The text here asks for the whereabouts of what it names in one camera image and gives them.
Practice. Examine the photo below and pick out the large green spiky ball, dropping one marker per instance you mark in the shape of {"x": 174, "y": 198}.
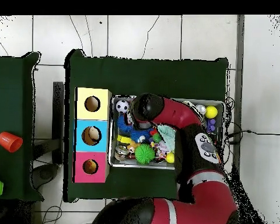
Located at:
{"x": 144, "y": 154}

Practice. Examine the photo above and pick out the light blue muslin cloth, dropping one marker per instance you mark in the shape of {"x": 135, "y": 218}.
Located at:
{"x": 168, "y": 136}

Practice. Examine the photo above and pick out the yellow plush duck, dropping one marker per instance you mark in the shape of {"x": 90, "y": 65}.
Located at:
{"x": 90, "y": 166}

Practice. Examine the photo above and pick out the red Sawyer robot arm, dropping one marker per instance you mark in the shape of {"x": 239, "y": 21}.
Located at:
{"x": 177, "y": 114}

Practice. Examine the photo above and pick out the wooden box with three holes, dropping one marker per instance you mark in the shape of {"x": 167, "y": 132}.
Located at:
{"x": 100, "y": 112}

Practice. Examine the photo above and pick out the shallow mesh bin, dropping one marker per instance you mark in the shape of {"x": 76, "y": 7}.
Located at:
{"x": 130, "y": 165}

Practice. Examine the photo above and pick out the blue spiky ball with eyes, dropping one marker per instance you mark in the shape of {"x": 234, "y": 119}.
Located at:
{"x": 123, "y": 123}

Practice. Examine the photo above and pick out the yellow toy block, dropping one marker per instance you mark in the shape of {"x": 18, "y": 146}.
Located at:
{"x": 124, "y": 139}

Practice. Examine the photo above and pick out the small soccer ball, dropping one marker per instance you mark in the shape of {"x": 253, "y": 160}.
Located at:
{"x": 122, "y": 106}

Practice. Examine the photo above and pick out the crushed metal can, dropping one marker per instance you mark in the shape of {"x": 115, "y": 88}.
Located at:
{"x": 121, "y": 152}

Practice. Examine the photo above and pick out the dark green tablecloth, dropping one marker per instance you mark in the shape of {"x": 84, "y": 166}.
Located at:
{"x": 14, "y": 175}
{"x": 142, "y": 77}

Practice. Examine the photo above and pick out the purple toy building block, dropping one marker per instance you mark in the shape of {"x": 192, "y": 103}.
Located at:
{"x": 211, "y": 126}

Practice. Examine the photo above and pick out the yellow ball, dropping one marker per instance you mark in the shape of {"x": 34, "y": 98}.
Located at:
{"x": 211, "y": 112}

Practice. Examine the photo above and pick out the orange plastic cup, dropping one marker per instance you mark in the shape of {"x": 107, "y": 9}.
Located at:
{"x": 9, "y": 141}

